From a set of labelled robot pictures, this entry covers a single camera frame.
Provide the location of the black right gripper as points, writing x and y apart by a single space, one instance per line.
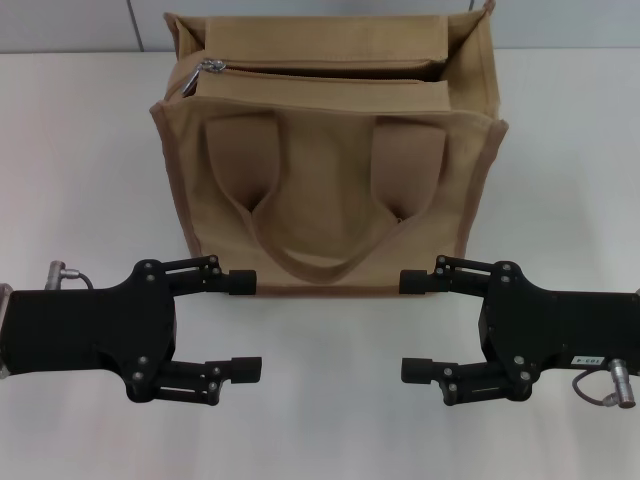
550 330

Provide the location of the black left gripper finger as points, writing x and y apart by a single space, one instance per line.
242 282
245 367

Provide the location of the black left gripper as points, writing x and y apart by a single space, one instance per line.
75 330

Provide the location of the khaki canvas food bag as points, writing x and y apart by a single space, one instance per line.
340 200

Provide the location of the silver metal zipper pull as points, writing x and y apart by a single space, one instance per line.
192 80

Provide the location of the white number label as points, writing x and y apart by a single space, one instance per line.
587 362

